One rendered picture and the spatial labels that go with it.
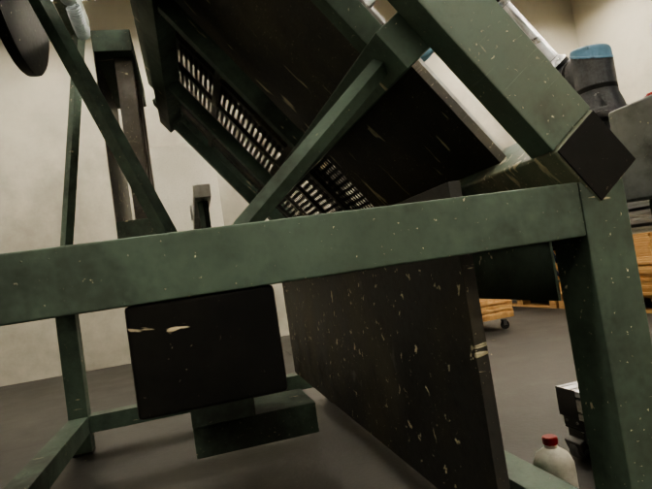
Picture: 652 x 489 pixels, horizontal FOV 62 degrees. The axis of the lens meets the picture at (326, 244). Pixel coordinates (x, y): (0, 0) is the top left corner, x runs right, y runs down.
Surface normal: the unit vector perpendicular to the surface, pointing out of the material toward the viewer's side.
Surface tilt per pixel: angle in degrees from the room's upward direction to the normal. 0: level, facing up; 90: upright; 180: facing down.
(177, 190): 90
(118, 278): 90
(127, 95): 90
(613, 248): 90
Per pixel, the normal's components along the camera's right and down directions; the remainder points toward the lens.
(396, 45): 0.24, -0.08
